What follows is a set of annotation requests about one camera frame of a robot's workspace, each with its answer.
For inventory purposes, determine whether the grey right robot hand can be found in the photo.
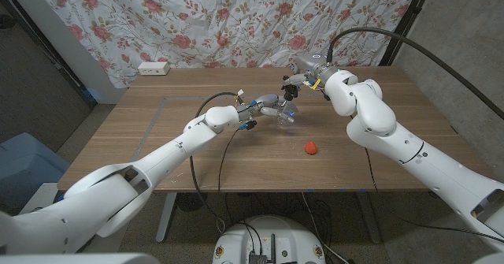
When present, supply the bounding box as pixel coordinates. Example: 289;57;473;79
281;53;342;94

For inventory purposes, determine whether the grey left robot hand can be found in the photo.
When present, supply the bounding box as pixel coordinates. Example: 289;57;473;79
235;93;298;132

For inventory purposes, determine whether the clear plastic spray bottle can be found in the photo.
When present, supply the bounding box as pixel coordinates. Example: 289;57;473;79
275;98;299;128

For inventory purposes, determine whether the floral print backdrop cloth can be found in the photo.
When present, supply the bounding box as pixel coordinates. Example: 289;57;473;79
29;0;422;90

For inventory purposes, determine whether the white power strip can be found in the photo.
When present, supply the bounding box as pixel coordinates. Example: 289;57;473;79
137;61;171;76

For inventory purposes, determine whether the black round disc under table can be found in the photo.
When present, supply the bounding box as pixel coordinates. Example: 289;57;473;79
176;192;209;212

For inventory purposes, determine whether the white robot torso base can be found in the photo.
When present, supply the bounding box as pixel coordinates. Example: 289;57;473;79
211;215;327;264

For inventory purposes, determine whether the grey table leg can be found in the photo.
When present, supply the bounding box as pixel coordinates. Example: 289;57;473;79
355;191;384;244

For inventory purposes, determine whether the white table leg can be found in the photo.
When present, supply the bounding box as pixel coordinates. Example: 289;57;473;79
155;192;177;244

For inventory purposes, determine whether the white robot chest cover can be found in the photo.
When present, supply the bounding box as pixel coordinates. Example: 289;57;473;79
0;252;161;264

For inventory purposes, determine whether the white floor board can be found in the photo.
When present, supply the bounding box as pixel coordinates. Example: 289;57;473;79
17;182;129;253

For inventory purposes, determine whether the blue plastic bin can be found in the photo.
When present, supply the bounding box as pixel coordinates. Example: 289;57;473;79
0;132;71;214

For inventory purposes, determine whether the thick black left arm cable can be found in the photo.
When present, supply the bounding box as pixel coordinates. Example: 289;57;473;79
188;91;239;233

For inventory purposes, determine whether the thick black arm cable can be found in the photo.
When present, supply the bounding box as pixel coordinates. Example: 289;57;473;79
188;91;239;233
325;27;504;120

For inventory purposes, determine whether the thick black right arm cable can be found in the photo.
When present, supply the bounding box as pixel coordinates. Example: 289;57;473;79
325;27;504;120

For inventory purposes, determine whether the thin black left wrist cable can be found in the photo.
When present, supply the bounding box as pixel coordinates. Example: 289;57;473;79
217;128;247;229

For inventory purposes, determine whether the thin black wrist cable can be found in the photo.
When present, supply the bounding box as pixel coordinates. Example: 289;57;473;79
217;128;247;229
364;147;504;244

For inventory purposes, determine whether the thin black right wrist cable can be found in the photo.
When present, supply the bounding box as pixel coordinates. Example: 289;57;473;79
364;147;504;244

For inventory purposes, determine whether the white floor cable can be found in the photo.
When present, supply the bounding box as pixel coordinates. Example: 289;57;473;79
301;192;350;264

